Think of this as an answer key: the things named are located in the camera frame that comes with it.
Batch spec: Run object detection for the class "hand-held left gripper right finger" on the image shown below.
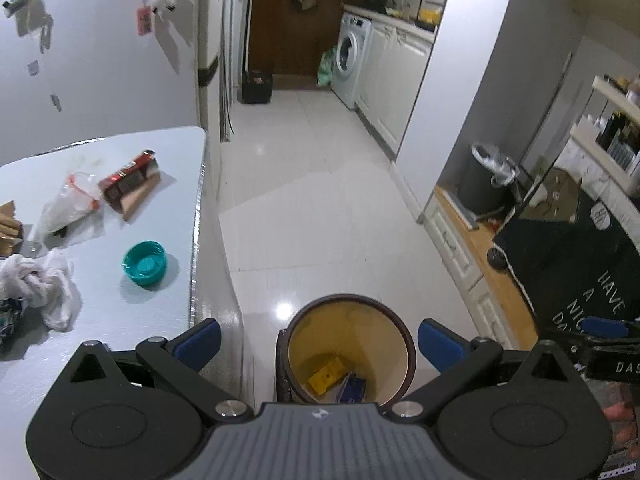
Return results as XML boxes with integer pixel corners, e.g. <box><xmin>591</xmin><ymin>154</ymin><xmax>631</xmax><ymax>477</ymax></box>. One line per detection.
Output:
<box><xmin>387</xmin><ymin>317</ymin><xmax>582</xmax><ymax>424</ymax></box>

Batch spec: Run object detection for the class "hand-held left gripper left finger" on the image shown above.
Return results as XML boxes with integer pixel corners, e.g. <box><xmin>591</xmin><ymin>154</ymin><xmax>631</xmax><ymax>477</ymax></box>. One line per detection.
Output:
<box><xmin>55</xmin><ymin>317</ymin><xmax>254</xmax><ymax>424</ymax></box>

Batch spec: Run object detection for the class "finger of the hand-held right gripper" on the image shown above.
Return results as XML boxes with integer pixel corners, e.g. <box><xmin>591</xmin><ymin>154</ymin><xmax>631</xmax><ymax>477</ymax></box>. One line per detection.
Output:
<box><xmin>539</xmin><ymin>316</ymin><xmax>640</xmax><ymax>357</ymax></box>

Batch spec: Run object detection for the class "brown trash bin yellow inside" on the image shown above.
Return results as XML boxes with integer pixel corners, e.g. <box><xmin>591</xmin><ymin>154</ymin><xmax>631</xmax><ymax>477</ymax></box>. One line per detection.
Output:
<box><xmin>274</xmin><ymin>294</ymin><xmax>417</xmax><ymax>407</ymax></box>

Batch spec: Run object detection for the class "teal plastic lid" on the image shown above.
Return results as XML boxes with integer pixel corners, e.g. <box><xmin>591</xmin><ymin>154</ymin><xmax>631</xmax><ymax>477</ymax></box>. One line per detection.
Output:
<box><xmin>122</xmin><ymin>241</ymin><xmax>167</xmax><ymax>287</ymax></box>

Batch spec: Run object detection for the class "white plastic bag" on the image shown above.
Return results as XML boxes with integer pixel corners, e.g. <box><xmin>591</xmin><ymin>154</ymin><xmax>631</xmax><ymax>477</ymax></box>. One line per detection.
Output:
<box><xmin>0</xmin><ymin>250</ymin><xmax>84</xmax><ymax>332</ymax></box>

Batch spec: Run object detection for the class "red snack wrapper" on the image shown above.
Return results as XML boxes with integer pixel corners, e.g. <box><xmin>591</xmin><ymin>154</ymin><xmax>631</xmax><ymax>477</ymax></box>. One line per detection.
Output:
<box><xmin>97</xmin><ymin>149</ymin><xmax>164</xmax><ymax>223</ymax></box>

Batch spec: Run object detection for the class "clear plastic bag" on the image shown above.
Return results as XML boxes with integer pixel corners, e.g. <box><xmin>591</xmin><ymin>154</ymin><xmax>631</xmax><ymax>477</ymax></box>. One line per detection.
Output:
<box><xmin>29</xmin><ymin>172</ymin><xmax>106</xmax><ymax>249</ymax></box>

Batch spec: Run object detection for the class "brown cardboard piece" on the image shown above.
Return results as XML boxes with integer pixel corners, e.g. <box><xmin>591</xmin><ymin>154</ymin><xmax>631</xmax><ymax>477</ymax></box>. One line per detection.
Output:
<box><xmin>0</xmin><ymin>201</ymin><xmax>25</xmax><ymax>259</ymax></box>

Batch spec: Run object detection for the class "grey trash can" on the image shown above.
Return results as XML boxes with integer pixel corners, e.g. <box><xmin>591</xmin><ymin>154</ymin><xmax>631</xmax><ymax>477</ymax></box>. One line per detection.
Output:
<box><xmin>457</xmin><ymin>142</ymin><xmax>521</xmax><ymax>216</ymax></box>

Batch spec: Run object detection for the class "person's right hand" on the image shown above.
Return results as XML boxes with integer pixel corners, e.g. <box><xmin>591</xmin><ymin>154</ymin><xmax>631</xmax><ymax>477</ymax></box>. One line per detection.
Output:
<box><xmin>602</xmin><ymin>401</ymin><xmax>640</xmax><ymax>448</ymax></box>

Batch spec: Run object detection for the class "black printed cloth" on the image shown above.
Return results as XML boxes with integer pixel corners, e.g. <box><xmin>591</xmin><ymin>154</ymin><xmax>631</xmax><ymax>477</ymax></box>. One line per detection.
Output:
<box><xmin>492</xmin><ymin>159</ymin><xmax>640</xmax><ymax>342</ymax></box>

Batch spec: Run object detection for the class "dark blue packet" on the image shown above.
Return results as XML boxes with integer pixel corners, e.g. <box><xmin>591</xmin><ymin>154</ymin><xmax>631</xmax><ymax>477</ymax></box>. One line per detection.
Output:
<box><xmin>336</xmin><ymin>372</ymin><xmax>369</xmax><ymax>405</ymax></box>

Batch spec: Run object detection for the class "white perforated strip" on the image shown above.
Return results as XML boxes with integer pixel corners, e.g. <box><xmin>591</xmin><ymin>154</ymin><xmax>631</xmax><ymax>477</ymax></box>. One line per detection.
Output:
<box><xmin>601</xmin><ymin>454</ymin><xmax>640</xmax><ymax>479</ymax></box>

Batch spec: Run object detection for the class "white drawer cabinet wood top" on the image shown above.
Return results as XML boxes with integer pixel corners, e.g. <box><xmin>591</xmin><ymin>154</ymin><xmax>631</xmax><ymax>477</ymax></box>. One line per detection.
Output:
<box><xmin>417</xmin><ymin>185</ymin><xmax>547</xmax><ymax>357</ymax></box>

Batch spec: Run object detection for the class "yellow flat packet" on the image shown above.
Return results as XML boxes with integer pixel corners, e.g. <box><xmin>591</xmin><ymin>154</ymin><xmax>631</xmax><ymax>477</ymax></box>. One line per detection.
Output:
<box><xmin>307</xmin><ymin>356</ymin><xmax>346</xmax><ymax>395</ymax></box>

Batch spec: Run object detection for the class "grey flat tray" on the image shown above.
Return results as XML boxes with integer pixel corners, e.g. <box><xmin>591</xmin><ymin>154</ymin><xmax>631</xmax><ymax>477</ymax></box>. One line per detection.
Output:
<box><xmin>451</xmin><ymin>194</ymin><xmax>482</xmax><ymax>232</ymax></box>

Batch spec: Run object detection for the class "white shelf unit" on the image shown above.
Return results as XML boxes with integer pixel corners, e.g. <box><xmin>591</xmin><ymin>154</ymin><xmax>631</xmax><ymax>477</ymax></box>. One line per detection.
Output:
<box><xmin>554</xmin><ymin>72</ymin><xmax>640</xmax><ymax>202</ymax></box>

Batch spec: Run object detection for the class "black floor crate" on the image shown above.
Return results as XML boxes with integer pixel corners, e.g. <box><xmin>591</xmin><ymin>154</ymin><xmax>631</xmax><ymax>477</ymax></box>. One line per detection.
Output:
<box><xmin>241</xmin><ymin>70</ymin><xmax>274</xmax><ymax>105</ymax></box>

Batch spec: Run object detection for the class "white kitchen cabinet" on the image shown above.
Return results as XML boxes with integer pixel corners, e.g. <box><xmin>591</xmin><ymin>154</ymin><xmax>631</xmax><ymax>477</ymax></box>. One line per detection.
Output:
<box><xmin>354</xmin><ymin>14</ymin><xmax>435</xmax><ymax>157</ymax></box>

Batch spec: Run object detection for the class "white washing machine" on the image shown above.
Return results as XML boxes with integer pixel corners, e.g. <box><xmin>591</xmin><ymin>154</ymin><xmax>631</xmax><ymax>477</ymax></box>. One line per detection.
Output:
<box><xmin>330</xmin><ymin>12</ymin><xmax>374</xmax><ymax>110</ymax></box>

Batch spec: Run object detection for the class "green plastic bag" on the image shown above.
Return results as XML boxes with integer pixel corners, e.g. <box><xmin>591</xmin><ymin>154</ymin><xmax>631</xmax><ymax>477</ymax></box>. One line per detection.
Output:
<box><xmin>317</xmin><ymin>47</ymin><xmax>339</xmax><ymax>89</ymax></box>

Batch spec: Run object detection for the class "dark wooden door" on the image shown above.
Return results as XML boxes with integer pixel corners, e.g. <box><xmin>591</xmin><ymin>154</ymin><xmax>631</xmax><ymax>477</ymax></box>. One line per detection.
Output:
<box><xmin>247</xmin><ymin>0</ymin><xmax>352</xmax><ymax>77</ymax></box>

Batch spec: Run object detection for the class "white refrigerator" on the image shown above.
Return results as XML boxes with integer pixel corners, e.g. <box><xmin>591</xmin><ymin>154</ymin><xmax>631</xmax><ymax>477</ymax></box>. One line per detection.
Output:
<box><xmin>196</xmin><ymin>0</ymin><xmax>236</xmax><ymax>144</ymax></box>

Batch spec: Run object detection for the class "white plush wall toy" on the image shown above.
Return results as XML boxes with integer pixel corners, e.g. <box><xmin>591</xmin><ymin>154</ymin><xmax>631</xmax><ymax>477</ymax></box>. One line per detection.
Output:
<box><xmin>149</xmin><ymin>0</ymin><xmax>179</xmax><ymax>22</ymax></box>

